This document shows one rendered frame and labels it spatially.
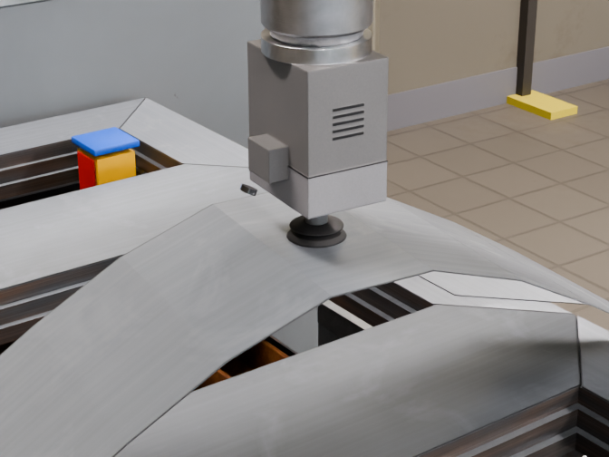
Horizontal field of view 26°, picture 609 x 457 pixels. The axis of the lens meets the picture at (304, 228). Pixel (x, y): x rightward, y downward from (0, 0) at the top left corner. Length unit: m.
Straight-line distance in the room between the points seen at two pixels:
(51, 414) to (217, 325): 0.13
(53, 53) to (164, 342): 0.91
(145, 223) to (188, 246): 0.43
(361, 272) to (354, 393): 0.21
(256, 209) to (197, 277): 0.09
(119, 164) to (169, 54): 0.31
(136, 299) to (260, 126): 0.15
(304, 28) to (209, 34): 1.01
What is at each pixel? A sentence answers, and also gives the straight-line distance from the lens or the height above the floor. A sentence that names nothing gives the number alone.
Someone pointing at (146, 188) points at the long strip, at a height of 0.87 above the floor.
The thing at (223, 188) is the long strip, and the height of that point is 0.87.
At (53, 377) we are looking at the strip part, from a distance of 0.93.
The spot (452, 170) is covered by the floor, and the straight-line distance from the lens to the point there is 3.94.
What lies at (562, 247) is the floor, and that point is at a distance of 3.48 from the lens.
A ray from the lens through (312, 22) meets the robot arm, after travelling 0.86.
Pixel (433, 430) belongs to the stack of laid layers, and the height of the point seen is 0.86.
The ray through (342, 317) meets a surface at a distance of 1.60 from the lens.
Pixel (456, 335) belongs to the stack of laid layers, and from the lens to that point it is 1.18.
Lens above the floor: 1.42
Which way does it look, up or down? 24 degrees down
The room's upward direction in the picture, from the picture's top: straight up
